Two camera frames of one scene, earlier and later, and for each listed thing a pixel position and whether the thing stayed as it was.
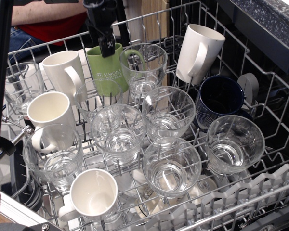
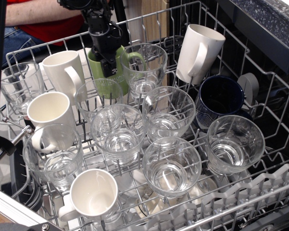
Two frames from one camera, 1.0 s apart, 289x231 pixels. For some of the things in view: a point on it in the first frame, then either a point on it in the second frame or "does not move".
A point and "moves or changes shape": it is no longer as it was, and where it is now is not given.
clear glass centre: (119, 130) does not move
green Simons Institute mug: (111, 74) moves or changes shape
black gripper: (101, 15) -> (106, 37)
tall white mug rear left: (63, 73) does not move
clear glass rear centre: (144, 65) does not move
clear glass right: (233, 143) does not move
